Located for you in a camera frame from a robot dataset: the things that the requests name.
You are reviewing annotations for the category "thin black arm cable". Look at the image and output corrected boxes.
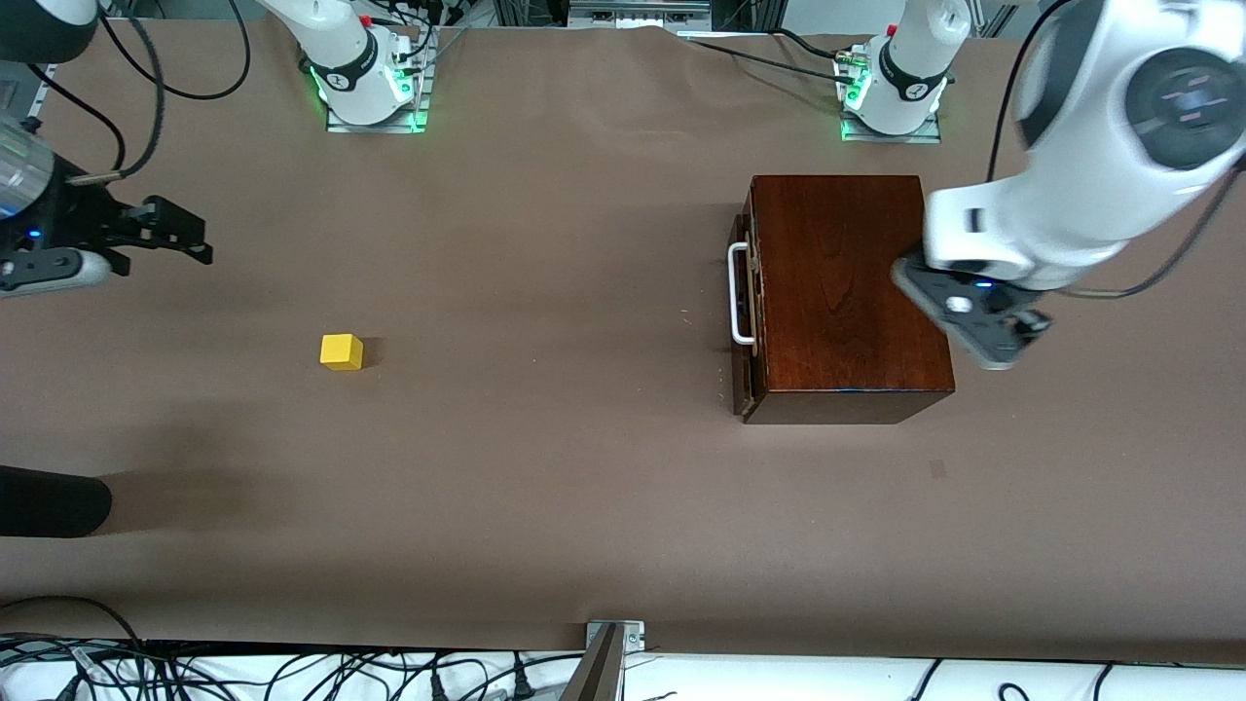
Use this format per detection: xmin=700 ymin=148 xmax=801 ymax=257
xmin=27 ymin=58 xmax=128 ymax=176

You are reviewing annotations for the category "brown table cover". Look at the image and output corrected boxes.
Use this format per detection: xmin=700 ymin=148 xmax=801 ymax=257
xmin=0 ymin=19 xmax=1246 ymax=665

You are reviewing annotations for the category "black cable with metal plug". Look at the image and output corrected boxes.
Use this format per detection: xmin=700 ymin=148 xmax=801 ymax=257
xmin=68 ymin=0 xmax=166 ymax=186

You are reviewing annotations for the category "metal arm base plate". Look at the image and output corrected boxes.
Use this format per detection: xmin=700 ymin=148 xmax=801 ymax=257
xmin=840 ymin=58 xmax=943 ymax=144
xmin=326 ymin=49 xmax=431 ymax=134

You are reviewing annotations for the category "white perforated rail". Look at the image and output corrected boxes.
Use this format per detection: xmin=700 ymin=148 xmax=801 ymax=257
xmin=21 ymin=58 xmax=61 ymax=123

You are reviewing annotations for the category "grey metal pole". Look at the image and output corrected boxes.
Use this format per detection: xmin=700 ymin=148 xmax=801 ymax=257
xmin=560 ymin=625 xmax=624 ymax=701

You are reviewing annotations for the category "dark brown wooden cabinet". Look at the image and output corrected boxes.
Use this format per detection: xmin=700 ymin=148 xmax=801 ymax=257
xmin=742 ymin=175 xmax=957 ymax=425

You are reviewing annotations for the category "grey network switch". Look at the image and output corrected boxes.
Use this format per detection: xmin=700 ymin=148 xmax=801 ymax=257
xmin=569 ymin=0 xmax=712 ymax=28

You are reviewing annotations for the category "small metal bracket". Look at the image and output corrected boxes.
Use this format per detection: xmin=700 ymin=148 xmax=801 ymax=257
xmin=586 ymin=620 xmax=645 ymax=655

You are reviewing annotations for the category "looped black arm cable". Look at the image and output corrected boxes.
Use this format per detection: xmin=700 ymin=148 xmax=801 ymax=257
xmin=97 ymin=0 xmax=252 ymax=100

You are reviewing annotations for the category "black cylindrical object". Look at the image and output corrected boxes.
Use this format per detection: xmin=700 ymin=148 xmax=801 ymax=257
xmin=0 ymin=465 xmax=113 ymax=538

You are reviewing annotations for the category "black cable on table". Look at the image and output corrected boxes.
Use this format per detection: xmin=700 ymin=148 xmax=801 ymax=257
xmin=681 ymin=37 xmax=862 ymax=87
xmin=767 ymin=27 xmax=843 ymax=61

